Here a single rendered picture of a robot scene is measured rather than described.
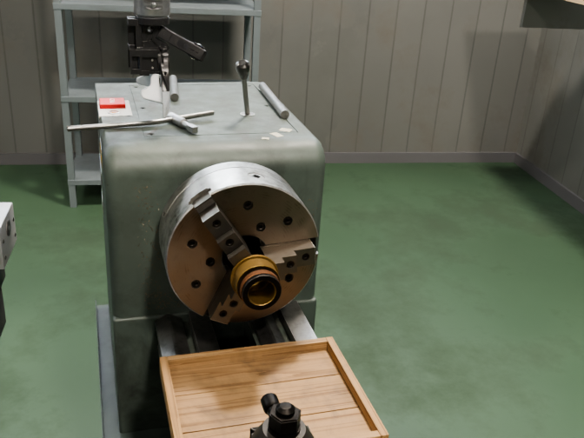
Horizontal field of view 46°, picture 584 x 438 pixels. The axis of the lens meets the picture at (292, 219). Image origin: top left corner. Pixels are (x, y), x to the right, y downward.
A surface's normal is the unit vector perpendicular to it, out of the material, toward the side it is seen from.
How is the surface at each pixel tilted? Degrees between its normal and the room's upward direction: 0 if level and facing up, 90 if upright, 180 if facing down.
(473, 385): 0
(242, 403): 0
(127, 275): 90
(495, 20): 90
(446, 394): 0
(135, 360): 90
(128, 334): 90
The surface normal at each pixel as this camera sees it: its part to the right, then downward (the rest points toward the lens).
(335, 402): 0.06, -0.91
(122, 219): 0.28, 0.41
